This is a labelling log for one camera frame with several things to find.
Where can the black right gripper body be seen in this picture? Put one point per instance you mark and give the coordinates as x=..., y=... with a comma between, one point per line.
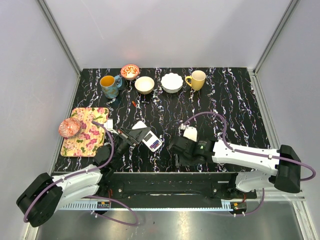
x=185, y=159

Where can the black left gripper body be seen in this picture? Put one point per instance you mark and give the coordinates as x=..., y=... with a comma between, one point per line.
x=122, y=146

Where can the white red remote control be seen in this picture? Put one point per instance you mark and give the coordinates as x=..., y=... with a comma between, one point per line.
x=150, y=137

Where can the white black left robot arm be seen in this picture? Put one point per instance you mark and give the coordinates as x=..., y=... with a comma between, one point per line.
x=47, y=194

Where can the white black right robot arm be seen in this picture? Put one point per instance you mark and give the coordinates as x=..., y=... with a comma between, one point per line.
x=279, y=168

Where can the floral wooden tray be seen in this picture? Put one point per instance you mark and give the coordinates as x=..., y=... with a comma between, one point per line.
x=90, y=136

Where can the blue floral mug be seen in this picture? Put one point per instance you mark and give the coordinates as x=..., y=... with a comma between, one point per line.
x=110, y=86

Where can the cream round bowl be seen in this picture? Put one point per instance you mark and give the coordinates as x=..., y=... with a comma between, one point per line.
x=144, y=85

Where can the red patterned bowl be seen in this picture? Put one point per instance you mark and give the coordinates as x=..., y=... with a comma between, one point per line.
x=69, y=127

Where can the orange patterned small bowl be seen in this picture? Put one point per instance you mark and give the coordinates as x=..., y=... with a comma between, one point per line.
x=130, y=71

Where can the white scalloped bowl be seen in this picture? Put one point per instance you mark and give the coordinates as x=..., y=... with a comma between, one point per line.
x=171, y=83

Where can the yellow mug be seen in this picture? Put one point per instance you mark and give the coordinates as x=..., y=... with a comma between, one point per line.
x=196, y=80

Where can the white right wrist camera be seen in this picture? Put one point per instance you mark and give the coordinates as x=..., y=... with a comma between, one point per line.
x=189, y=132

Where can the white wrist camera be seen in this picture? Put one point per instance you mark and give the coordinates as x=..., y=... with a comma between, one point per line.
x=109, y=126
x=189, y=132

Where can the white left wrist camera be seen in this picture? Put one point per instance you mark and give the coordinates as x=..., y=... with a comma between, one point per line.
x=109, y=126

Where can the aluminium frame post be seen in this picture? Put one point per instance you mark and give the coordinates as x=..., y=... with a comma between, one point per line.
x=59, y=36

